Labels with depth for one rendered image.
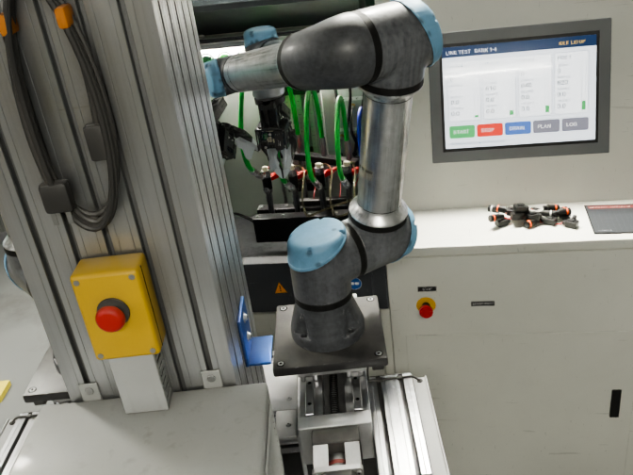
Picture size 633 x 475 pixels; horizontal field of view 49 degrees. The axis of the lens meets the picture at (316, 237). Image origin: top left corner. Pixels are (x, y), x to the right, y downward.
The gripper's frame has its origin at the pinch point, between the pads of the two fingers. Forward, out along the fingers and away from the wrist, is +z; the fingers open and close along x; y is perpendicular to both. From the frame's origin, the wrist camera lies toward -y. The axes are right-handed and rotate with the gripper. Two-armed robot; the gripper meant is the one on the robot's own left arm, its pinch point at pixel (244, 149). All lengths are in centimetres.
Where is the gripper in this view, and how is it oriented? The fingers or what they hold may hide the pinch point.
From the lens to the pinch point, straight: 184.2
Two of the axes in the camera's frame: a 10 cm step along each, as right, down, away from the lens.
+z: 4.7, 3.0, 8.3
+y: -0.2, 9.4, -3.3
